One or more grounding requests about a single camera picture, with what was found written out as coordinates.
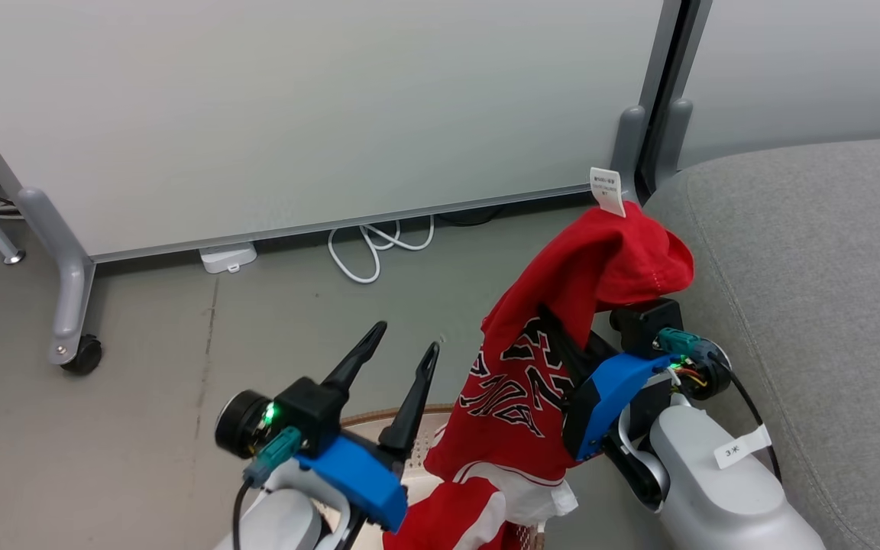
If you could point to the red basketball jersey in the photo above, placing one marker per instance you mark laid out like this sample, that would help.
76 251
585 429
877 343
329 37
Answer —
516 428

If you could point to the grey partition foot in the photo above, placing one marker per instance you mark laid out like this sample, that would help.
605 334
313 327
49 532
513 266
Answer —
66 275
675 137
629 145

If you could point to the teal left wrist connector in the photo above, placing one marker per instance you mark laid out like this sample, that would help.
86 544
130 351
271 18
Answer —
276 452

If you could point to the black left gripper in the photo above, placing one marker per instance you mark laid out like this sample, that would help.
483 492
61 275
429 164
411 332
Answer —
310 409

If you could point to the cream perforated laundry basket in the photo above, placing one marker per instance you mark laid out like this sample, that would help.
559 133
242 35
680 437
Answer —
426 452

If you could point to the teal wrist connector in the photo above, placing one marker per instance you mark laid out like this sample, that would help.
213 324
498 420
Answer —
678 341
276 452

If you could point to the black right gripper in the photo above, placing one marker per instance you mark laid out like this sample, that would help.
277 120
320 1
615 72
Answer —
646 328

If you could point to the black caster wheel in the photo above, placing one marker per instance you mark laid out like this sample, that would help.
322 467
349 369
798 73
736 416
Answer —
82 356

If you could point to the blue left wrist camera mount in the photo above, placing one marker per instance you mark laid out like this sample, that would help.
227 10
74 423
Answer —
360 477

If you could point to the grey fabric sofa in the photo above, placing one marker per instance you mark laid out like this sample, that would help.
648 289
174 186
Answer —
829 305

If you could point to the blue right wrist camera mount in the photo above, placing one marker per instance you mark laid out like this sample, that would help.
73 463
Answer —
608 397

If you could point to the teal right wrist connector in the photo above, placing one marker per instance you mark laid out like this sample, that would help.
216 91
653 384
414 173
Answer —
678 341

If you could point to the large white partition panel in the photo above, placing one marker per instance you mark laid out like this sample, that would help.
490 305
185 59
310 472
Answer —
333 114

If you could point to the white power adapter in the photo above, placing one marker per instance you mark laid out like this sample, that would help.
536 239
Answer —
228 257

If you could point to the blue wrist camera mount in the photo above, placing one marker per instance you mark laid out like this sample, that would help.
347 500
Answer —
608 397
360 477

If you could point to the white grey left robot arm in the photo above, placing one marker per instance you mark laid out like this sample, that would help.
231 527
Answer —
279 527

